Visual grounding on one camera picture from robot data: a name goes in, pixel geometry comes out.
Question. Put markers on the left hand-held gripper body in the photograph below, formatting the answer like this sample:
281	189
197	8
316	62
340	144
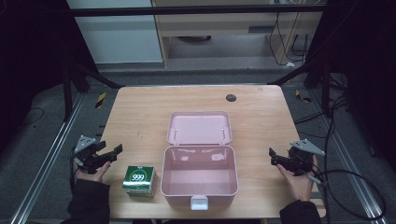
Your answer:
86	153

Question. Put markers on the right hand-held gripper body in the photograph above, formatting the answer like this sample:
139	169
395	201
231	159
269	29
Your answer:
301	156

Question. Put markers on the person's left hand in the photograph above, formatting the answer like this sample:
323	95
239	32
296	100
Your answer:
92	175

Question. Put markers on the person's right hand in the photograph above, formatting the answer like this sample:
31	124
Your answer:
298	184

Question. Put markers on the green and white medicine box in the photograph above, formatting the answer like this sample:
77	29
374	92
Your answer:
138	181

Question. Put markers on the yellow and black tape piece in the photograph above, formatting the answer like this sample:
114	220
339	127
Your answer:
302	97
100	99

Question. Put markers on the dark round table grommet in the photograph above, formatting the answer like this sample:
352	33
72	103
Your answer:
231	98

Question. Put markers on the black metal stand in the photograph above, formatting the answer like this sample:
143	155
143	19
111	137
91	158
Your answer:
314	74
76	81

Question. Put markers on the pink plastic box with lid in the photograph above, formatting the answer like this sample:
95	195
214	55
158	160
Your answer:
199	158

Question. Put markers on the white cabinet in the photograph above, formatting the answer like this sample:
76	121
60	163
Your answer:
120	37

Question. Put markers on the light wooden desk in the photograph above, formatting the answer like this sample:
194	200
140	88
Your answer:
218	23

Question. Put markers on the aluminium floor rail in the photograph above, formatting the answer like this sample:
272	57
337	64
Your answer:
348	161
46	158

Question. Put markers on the black horizontal frame bar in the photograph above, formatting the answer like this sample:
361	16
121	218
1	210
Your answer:
193	10

